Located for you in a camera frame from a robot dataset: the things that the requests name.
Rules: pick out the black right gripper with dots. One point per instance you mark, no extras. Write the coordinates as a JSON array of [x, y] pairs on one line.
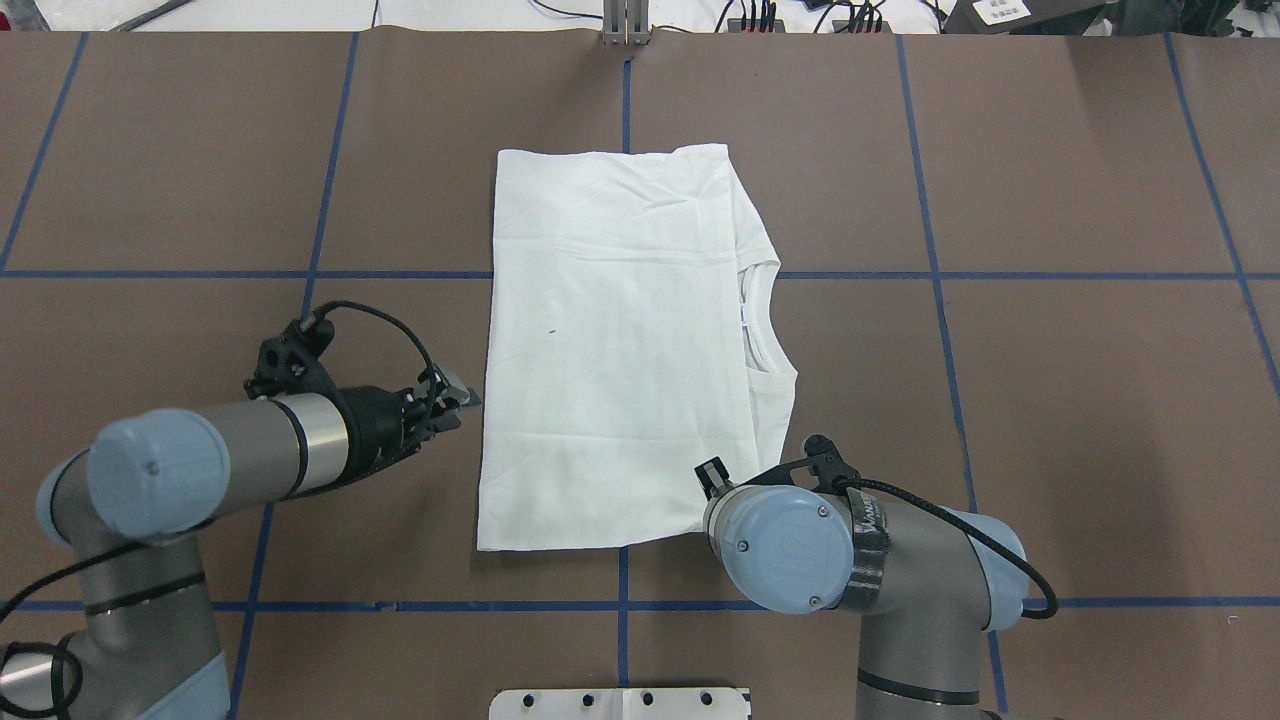
[[711, 477]]

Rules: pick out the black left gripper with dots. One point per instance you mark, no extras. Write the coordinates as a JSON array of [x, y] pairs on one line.
[[376, 429]]

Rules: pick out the white long-sleeve printed shirt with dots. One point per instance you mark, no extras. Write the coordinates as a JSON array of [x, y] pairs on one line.
[[631, 339]]

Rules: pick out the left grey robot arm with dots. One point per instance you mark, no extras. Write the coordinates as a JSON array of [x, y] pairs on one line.
[[130, 507]]

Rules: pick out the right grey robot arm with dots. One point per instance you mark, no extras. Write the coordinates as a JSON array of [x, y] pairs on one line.
[[929, 583]]

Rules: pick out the black device with white label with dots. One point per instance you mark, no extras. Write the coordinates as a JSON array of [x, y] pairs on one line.
[[1041, 18]]

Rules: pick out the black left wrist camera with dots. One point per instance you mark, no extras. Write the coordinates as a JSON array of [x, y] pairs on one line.
[[290, 362]]

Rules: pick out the white robot mounting base plate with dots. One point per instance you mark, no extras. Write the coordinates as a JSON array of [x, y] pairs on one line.
[[623, 703]]

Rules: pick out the grey aluminium frame post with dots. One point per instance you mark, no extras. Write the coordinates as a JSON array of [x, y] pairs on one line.
[[626, 23]]

